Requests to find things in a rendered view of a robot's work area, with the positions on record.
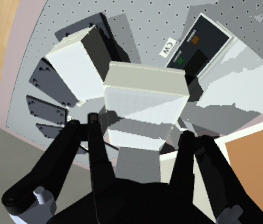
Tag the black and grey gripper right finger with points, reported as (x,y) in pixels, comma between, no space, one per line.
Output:
(229,202)

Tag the small white label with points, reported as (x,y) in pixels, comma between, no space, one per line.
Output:
(168,47)
(79,103)

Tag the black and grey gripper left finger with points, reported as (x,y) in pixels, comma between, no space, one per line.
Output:
(32,200)

